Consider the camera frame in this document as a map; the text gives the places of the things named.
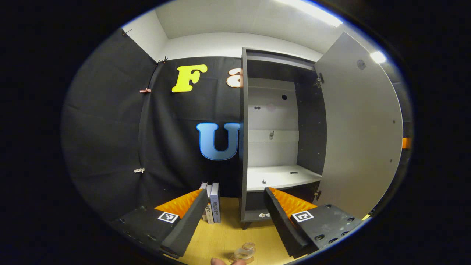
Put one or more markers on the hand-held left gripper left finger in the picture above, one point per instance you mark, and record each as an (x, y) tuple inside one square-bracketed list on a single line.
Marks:
[(187, 224)]

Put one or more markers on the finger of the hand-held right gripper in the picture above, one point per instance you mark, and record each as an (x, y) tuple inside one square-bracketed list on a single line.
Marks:
[(406, 143)]

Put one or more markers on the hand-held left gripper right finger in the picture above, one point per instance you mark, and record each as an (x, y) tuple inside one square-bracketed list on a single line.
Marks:
[(283, 228)]

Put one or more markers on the clear plastic bottle red cap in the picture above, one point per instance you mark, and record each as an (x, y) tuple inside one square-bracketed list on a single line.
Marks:
[(245, 254)]

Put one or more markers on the white cabinet door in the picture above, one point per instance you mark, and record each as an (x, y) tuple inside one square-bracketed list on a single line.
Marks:
[(360, 129)]

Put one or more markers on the dark grey cabinet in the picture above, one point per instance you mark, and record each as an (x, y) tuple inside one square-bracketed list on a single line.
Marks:
[(311, 129)]

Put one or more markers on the grey-blue book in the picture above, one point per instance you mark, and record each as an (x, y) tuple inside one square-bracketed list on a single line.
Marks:
[(216, 204)]

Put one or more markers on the small ceiling light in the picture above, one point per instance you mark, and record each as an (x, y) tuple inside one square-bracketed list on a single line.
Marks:
[(378, 57)]

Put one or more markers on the black backdrop cloth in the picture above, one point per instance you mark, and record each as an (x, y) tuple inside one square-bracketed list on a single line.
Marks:
[(110, 129)]

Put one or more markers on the red clothespin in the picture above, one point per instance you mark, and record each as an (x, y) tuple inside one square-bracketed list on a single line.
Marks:
[(145, 90)]

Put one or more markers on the dark cloth clip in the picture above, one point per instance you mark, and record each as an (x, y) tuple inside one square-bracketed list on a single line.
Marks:
[(163, 59), (127, 32)]

